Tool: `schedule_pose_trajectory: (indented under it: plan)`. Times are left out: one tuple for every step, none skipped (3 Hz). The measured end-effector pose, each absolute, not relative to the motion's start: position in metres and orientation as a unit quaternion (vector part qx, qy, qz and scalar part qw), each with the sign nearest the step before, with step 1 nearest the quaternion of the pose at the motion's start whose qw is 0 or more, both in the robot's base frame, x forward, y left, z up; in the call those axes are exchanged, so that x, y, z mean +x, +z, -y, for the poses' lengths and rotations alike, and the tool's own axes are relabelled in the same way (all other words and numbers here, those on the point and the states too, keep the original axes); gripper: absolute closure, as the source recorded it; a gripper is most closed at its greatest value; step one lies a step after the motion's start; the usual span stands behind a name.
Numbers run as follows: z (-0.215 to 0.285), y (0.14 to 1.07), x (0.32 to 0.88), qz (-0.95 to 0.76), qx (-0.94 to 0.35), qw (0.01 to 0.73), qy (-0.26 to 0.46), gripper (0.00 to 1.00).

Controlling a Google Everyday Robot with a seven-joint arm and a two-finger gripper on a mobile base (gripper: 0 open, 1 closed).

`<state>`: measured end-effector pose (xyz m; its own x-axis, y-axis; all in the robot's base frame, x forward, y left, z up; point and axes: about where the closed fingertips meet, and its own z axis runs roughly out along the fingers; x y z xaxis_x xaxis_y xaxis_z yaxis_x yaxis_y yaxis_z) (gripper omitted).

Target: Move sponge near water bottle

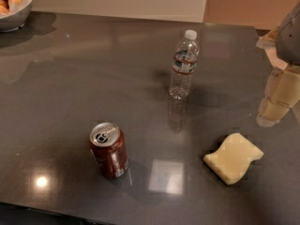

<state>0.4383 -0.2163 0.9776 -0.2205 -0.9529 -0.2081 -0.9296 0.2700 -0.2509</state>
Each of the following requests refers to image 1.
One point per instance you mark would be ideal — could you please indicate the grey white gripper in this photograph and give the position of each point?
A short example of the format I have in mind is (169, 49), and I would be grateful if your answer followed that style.
(290, 39)

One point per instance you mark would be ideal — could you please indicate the yellow sponge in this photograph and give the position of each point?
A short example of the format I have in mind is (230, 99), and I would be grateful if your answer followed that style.
(233, 158)

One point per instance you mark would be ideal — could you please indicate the clear plastic water bottle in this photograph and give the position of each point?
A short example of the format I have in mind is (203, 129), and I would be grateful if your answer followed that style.
(184, 62)

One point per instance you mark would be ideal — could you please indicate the red soda can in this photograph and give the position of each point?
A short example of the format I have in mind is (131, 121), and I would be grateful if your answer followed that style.
(107, 144)

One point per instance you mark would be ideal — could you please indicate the silver metal bowl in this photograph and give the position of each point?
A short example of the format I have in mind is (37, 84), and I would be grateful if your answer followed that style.
(15, 21)

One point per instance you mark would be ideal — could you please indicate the orange fruit in bowl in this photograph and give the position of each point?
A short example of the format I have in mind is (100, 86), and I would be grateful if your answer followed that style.
(4, 10)
(14, 2)

